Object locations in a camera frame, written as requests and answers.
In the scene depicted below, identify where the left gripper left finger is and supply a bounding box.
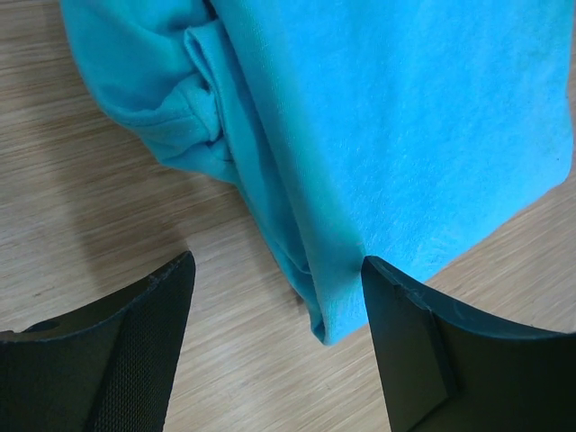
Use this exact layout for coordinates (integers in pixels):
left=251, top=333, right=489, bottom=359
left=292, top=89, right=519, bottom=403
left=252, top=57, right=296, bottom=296
left=1, top=251, right=195, bottom=431

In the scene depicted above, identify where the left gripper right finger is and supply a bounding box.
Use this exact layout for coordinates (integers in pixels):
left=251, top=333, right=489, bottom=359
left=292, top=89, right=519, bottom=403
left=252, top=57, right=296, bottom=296
left=362, top=256, right=575, bottom=431

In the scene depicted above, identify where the blue t shirt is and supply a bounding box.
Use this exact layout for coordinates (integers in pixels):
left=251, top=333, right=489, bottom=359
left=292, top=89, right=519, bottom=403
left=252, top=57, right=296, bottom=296
left=60, top=0, right=574, bottom=345

